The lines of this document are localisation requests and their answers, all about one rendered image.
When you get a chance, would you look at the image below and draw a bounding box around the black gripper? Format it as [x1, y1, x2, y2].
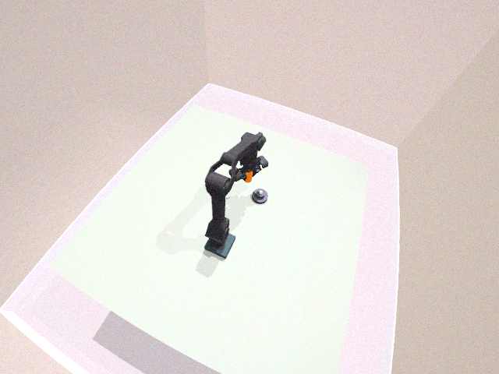
[235, 155, 269, 182]

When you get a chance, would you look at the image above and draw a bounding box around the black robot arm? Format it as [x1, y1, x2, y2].
[204, 132, 267, 250]

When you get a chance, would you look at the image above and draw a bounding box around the orange knob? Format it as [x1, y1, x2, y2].
[245, 171, 253, 183]

